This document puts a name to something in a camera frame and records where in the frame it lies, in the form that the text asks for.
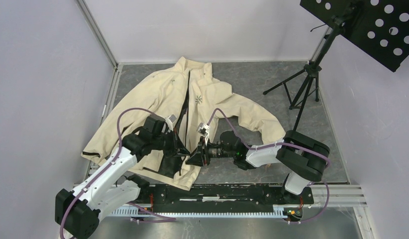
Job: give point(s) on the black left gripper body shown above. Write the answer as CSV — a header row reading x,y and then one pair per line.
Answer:
x,y
168,144

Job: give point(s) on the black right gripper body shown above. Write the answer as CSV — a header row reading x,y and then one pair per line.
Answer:
x,y
210,150

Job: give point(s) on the cream zip-up jacket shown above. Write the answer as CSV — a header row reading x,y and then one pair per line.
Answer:
x,y
189,91

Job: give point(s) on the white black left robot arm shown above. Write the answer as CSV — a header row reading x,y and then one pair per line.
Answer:
x,y
80,210

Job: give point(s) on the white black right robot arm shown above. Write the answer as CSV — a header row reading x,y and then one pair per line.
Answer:
x,y
307,158

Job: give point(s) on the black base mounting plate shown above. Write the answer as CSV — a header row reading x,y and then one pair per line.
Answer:
x,y
220,198

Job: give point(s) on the black music stand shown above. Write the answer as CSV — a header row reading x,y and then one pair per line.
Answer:
x,y
380,28

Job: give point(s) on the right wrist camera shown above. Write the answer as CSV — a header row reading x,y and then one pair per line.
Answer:
x,y
203,129

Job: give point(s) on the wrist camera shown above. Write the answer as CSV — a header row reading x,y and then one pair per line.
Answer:
x,y
170,120
203,129

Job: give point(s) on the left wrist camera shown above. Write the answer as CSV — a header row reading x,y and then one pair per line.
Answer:
x,y
170,120

